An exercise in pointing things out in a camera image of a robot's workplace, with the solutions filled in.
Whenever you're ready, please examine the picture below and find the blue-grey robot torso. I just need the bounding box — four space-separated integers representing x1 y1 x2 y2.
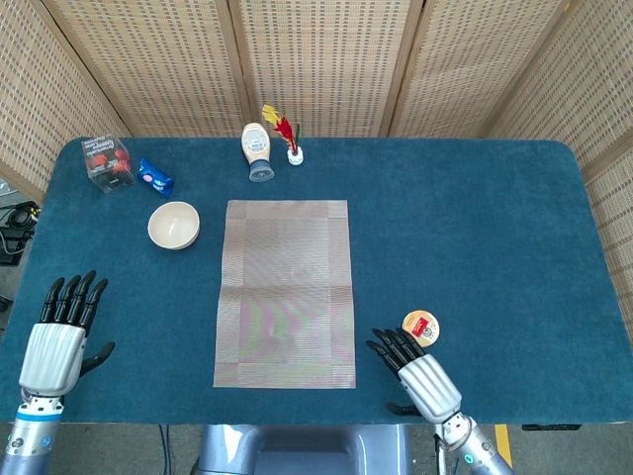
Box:
190 424 411 475

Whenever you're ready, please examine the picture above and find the beige woven placemat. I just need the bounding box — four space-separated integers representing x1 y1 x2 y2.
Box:
213 199 357 390

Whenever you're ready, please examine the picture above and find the white ceramic bowl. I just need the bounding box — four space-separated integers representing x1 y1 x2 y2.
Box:
146 200 202 251

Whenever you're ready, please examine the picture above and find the woven wooden folding screen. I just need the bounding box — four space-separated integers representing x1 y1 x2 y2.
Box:
0 0 633 323

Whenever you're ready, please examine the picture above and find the clear plastic snack box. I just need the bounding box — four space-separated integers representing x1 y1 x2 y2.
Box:
80 136 136 194

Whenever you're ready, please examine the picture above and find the small flower vase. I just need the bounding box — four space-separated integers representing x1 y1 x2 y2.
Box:
261 104 305 167

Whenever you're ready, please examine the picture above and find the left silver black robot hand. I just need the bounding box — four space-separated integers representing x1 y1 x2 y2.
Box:
18 269 117 398

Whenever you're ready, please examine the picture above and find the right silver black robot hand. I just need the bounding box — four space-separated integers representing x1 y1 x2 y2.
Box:
366 326 464 425

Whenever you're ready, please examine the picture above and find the mayonnaise squeeze bottle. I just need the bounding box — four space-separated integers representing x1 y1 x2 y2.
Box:
240 122 275 183

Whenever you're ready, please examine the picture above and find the blue felt table cover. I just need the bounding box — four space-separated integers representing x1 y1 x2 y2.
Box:
0 137 633 426

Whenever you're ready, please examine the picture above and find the blue snack packet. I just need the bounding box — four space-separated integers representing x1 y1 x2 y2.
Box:
136 157 175 200

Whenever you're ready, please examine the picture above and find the black equipment on floor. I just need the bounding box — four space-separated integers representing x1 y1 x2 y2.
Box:
0 200 42 266

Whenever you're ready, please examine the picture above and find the round yellow tin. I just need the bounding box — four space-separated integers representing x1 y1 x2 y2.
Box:
401 309 441 348

